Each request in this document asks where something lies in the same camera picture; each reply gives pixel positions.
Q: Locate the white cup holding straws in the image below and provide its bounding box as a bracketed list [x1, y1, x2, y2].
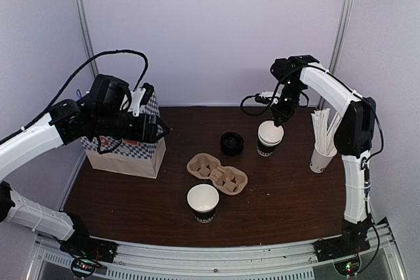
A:
[310, 146, 337, 173]

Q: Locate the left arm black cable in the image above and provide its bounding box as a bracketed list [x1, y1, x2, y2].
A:
[0, 49, 149, 143]

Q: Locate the brown cardboard cup carrier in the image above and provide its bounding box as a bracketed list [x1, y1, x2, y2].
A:
[186, 153, 248, 195]

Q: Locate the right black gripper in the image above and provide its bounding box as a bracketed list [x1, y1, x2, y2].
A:
[272, 79, 306, 126]

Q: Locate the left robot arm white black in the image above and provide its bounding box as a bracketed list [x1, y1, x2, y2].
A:
[1, 75, 169, 256]

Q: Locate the aluminium front rail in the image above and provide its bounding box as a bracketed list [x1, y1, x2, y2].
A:
[26, 224, 408, 280]

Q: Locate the blue checkered paper bag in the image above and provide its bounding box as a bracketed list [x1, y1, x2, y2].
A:
[80, 92, 166, 179]

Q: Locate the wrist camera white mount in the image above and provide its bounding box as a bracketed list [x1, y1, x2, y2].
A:
[254, 91, 280, 105]
[121, 83, 155, 117]

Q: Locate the stack of black lids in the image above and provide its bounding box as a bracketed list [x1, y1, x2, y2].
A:
[220, 132, 244, 156]

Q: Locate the stack of paper coffee cups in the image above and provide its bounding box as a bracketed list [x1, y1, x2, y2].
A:
[257, 120, 284, 157]

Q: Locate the left aluminium frame post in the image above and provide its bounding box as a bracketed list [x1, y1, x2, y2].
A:
[75, 0, 94, 58]

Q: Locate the bundle of wrapped white straws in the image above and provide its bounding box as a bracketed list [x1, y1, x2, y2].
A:
[311, 108, 342, 157]

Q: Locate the right aluminium frame post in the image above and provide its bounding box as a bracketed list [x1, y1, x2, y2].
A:
[329, 0, 354, 73]

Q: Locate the aluminium frame post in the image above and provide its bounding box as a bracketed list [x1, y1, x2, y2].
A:
[75, 0, 94, 58]
[329, 0, 354, 73]

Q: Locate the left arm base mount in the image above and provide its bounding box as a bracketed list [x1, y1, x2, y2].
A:
[58, 237, 118, 263]

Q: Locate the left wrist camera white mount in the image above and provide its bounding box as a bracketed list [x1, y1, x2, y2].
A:
[121, 83, 155, 117]

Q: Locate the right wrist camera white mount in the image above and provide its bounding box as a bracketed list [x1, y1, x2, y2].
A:
[254, 91, 280, 105]

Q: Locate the single black paper coffee cup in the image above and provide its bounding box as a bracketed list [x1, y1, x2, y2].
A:
[186, 184, 219, 224]

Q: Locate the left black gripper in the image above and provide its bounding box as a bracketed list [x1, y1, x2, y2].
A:
[93, 109, 169, 143]

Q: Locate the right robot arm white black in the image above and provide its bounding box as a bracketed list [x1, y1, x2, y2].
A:
[270, 55, 376, 255]

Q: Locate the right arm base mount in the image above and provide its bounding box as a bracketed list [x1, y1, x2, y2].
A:
[313, 236, 371, 262]

